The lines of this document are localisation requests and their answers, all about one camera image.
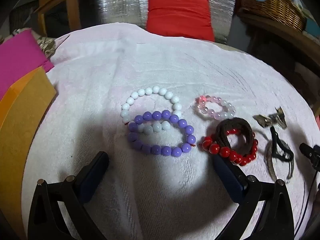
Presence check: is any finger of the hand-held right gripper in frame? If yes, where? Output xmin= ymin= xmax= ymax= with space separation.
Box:
xmin=299 ymin=142 xmax=320 ymax=173

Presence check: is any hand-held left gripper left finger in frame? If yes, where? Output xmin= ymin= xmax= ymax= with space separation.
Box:
xmin=27 ymin=151 xmax=110 ymax=240

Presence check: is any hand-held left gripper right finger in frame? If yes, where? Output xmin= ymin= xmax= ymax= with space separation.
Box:
xmin=212 ymin=152 xmax=294 ymax=240

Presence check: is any red bead bracelet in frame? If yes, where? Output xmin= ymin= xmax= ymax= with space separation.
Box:
xmin=199 ymin=127 xmax=259 ymax=167

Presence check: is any black hair tie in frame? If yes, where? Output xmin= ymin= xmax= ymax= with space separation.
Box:
xmin=269 ymin=126 xmax=293 ymax=162

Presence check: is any silver bangle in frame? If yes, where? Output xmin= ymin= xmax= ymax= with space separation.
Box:
xmin=265 ymin=139 xmax=295 ymax=180

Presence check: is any silver hair clip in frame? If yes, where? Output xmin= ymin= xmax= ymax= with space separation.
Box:
xmin=253 ymin=114 xmax=270 ymax=128
xmin=269 ymin=106 xmax=288 ymax=130

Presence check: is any brown hair tie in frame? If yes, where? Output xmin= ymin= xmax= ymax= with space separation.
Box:
xmin=215 ymin=117 xmax=255 ymax=155

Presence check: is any pink bead bracelet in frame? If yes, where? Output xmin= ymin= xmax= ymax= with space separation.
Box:
xmin=194 ymin=94 xmax=237 ymax=120

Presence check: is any purple bead bracelet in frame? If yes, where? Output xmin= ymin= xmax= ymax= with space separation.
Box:
xmin=126 ymin=110 xmax=197 ymax=157

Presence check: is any white bead bracelet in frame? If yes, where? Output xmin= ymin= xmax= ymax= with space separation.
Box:
xmin=120 ymin=86 xmax=183 ymax=133

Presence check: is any dark wooden shelf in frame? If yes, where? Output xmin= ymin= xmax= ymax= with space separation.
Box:
xmin=237 ymin=12 xmax=320 ymax=75

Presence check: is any pale pink towel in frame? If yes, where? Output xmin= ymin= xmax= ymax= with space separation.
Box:
xmin=21 ymin=22 xmax=319 ymax=240

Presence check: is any magenta cloth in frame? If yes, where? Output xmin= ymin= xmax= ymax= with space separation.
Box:
xmin=0 ymin=29 xmax=55 ymax=98

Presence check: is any wicker basket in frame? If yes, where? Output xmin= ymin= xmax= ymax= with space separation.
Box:
xmin=240 ymin=0 xmax=308 ymax=32

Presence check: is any wooden chair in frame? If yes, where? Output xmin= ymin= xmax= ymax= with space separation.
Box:
xmin=34 ymin=0 xmax=100 ymax=37

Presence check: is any red cushion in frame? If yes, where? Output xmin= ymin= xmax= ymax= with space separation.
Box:
xmin=146 ymin=0 xmax=215 ymax=42

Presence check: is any thin black cable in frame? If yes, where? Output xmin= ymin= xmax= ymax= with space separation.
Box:
xmin=299 ymin=170 xmax=317 ymax=233

